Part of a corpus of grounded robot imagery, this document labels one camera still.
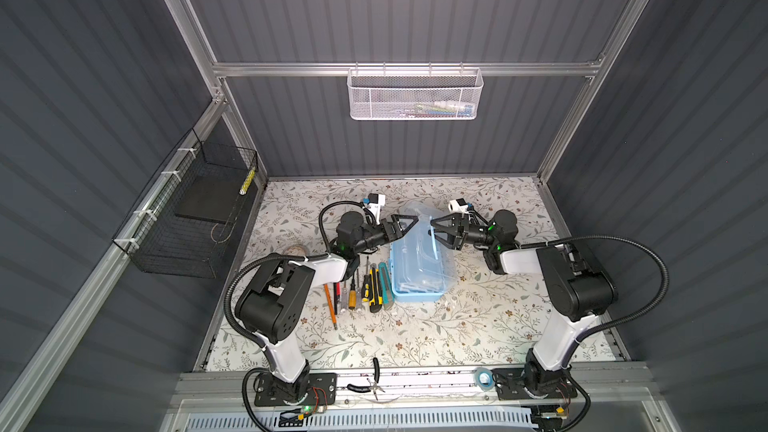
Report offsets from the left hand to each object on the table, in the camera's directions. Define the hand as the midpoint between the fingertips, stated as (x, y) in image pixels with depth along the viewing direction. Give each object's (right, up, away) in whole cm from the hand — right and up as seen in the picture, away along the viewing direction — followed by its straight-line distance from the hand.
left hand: (415, 223), depth 83 cm
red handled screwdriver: (-23, -22, +6) cm, 32 cm away
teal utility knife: (-8, -20, +7) cm, 23 cm away
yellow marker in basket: (-46, +12, -2) cm, 48 cm away
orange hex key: (-23, -28, +2) cm, 36 cm away
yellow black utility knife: (-11, -22, +6) cm, 25 cm away
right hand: (+5, -3, -2) cm, 7 cm away
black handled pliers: (-11, -38, -7) cm, 40 cm away
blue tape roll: (+17, -39, -8) cm, 43 cm away
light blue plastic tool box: (-2, -21, +1) cm, 21 cm away
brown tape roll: (-39, -10, +16) cm, 43 cm away
